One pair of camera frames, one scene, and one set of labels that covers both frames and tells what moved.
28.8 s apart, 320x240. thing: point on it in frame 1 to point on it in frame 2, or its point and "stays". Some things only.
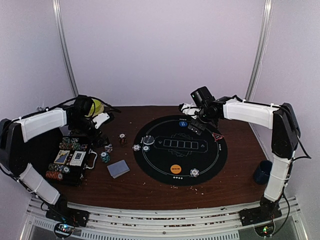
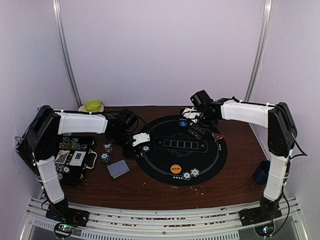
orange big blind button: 175,169 stays
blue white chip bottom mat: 194,172 stays
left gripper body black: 82,126 to 121,137
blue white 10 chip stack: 108,148 stays
